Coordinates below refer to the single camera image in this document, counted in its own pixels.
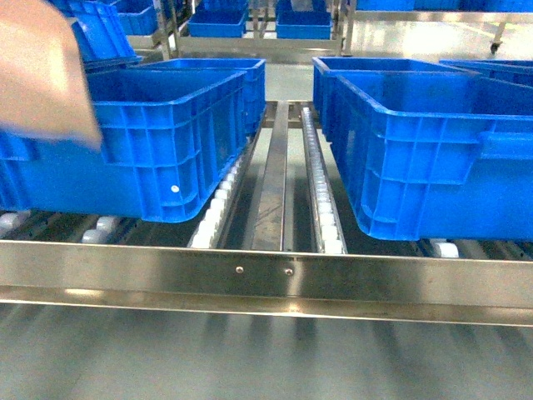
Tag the beige plastic dustpan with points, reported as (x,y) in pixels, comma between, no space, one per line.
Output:
(44,91)

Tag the steel roller shelf rack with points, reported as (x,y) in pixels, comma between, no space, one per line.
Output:
(275,237)

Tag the blue bin front left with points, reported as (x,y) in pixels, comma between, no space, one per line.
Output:
(168,139)

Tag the blue bin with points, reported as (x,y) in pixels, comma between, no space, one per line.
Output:
(254,91)
(303,25)
(218,24)
(512,71)
(325,70)
(435,155)
(168,139)

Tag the blue bin back left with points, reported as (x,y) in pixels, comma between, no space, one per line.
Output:
(254,91)

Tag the blue bin back right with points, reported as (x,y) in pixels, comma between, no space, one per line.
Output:
(325,70)

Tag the blue bin front right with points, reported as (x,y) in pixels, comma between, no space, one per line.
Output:
(435,155)

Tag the blue bin far middle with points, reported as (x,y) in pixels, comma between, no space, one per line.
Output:
(303,25)

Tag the blue bin far centre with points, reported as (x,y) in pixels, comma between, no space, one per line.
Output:
(218,24)

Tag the blue bin far right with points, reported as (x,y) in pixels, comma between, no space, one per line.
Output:
(512,71)

